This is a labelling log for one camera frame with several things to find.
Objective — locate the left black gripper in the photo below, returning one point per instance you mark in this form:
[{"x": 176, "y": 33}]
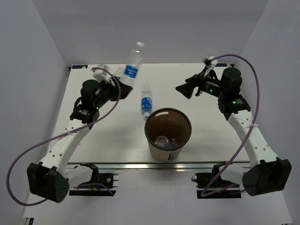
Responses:
[{"x": 114, "y": 89}]

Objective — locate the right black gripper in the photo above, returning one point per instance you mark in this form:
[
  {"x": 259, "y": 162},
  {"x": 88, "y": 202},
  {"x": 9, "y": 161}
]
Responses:
[{"x": 187, "y": 89}]

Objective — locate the blue label bottle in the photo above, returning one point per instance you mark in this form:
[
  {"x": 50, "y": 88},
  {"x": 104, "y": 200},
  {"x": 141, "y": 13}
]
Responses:
[
  {"x": 132, "y": 68},
  {"x": 146, "y": 101},
  {"x": 164, "y": 141}
]

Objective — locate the green label plastic bottle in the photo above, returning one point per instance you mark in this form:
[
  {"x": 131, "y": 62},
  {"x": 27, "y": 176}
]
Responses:
[{"x": 119, "y": 72}]

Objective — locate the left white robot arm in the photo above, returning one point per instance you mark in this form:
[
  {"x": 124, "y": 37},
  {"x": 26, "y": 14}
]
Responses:
[{"x": 49, "y": 178}]

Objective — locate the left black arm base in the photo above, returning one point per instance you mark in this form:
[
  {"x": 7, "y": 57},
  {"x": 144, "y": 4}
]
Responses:
[{"x": 98, "y": 180}]

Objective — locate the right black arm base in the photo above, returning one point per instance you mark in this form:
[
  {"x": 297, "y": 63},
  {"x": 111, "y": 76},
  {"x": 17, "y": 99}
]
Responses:
[{"x": 203, "y": 178}]

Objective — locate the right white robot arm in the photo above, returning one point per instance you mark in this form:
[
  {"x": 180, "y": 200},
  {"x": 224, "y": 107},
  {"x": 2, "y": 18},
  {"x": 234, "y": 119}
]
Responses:
[{"x": 268, "y": 172}]

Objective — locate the brown cylindrical bin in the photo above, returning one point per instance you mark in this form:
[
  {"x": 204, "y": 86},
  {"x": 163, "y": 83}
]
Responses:
[{"x": 172, "y": 124}]

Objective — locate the right blue corner sticker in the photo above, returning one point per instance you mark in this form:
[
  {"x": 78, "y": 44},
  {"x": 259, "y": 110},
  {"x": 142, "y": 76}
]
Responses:
[{"x": 221, "y": 65}]

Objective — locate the blue corner sticker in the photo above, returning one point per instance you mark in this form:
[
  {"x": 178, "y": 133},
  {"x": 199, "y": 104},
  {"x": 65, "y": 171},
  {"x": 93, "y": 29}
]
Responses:
[
  {"x": 79, "y": 67},
  {"x": 221, "y": 65}
]

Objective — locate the left blue corner sticker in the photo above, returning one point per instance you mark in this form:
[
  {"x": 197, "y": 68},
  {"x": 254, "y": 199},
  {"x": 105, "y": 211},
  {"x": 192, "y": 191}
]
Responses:
[{"x": 79, "y": 67}]

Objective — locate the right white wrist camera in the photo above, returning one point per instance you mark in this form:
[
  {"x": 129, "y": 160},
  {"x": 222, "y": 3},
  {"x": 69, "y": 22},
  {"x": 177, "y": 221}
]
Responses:
[{"x": 210, "y": 62}]

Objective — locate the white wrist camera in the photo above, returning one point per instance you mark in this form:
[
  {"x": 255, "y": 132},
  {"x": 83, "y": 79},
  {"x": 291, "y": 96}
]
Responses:
[
  {"x": 100, "y": 74},
  {"x": 210, "y": 62}
]

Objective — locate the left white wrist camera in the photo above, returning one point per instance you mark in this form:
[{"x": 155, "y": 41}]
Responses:
[{"x": 100, "y": 74}]

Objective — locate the aluminium table rail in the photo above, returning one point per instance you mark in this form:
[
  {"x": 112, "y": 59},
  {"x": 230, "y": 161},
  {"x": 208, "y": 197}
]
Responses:
[{"x": 157, "y": 166}]

